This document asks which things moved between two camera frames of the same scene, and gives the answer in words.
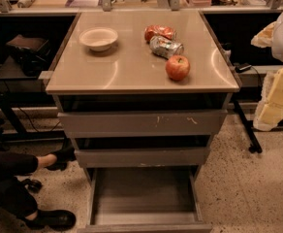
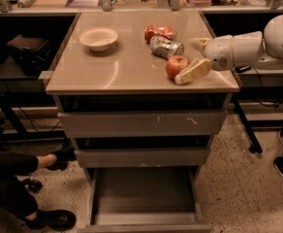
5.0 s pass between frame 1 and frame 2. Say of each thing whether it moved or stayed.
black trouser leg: stayed
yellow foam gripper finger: moved
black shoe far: stayed
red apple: stayed
